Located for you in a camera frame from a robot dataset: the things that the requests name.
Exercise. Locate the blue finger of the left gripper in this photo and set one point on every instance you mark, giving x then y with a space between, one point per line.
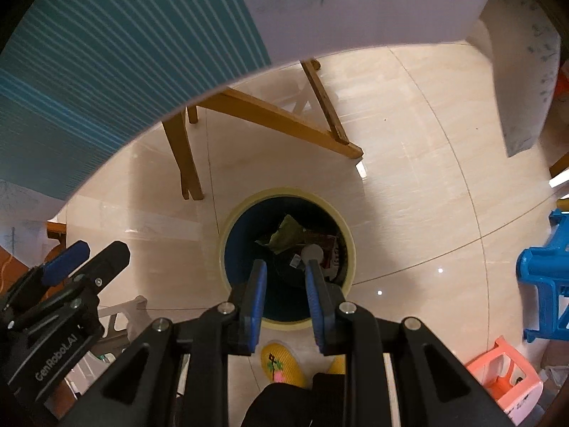
101 270
59 268

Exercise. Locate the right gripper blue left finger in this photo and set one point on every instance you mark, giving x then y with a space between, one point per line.
252 306

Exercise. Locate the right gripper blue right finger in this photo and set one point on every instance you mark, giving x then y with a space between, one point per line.
322 309

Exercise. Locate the yellow foil packet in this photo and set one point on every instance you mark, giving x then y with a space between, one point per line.
288 235

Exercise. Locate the round yellow trash bin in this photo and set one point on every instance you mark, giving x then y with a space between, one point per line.
247 233

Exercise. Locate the white plastic stool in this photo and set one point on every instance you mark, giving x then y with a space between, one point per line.
122 324

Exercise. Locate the right yellow slipper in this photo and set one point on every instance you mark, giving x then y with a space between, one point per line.
337 366

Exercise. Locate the yellow slipper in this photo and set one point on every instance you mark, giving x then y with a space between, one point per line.
280 366
337 366

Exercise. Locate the left yellow slipper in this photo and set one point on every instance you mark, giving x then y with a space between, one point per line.
280 366

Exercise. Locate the pink plastic stool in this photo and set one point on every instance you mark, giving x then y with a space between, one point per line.
509 378

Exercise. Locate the patterned teal white tablecloth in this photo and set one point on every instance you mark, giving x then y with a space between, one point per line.
80 79

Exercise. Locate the blue plastic stool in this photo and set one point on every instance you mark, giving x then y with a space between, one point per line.
546 268

